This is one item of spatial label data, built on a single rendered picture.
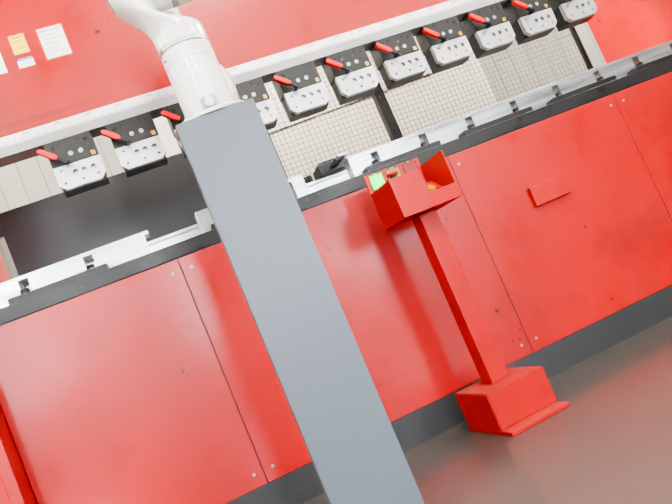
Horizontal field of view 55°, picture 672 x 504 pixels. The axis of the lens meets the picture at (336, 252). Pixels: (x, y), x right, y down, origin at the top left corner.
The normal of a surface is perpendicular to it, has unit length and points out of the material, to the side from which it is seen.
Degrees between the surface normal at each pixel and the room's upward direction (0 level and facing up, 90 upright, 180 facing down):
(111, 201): 90
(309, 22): 90
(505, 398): 90
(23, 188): 90
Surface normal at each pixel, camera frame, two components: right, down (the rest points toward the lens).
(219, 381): 0.22, -0.17
